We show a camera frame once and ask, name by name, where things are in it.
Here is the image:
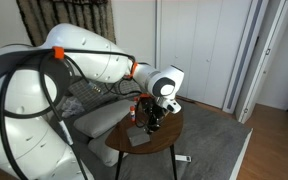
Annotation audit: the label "orange capped glue stick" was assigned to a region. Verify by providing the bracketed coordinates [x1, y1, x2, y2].
[129, 105, 137, 123]

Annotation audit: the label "small grey plaid pillow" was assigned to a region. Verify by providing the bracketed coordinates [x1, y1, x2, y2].
[67, 77, 142, 113]

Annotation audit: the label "thick black cable hose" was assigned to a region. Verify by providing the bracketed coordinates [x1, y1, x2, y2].
[0, 48, 88, 180]

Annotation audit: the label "white closet doors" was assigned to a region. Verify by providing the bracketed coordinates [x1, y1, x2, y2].
[155, 0, 252, 109]

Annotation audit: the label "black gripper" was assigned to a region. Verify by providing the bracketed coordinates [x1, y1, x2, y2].
[136, 97, 168, 134]

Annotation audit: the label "woven wall hanging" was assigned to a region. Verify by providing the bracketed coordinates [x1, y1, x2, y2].
[16, 0, 117, 48]

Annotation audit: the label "plain grey pillow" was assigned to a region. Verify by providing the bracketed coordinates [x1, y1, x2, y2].
[87, 128, 129, 168]
[73, 99, 138, 139]

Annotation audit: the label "white remote control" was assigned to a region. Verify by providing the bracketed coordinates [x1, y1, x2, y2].
[174, 154, 193, 164]

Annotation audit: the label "thin black cable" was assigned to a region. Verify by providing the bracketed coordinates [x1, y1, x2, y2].
[63, 48, 142, 98]

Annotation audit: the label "white room door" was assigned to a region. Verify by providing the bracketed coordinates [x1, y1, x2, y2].
[235, 0, 288, 125]

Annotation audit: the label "silver mesh pen basket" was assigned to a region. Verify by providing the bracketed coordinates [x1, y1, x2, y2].
[126, 125, 151, 148]

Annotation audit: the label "crumpled teal blanket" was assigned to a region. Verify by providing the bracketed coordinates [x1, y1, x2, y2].
[61, 96, 86, 118]

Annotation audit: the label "dark wooden side table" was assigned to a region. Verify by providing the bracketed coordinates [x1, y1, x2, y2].
[104, 106, 185, 180]

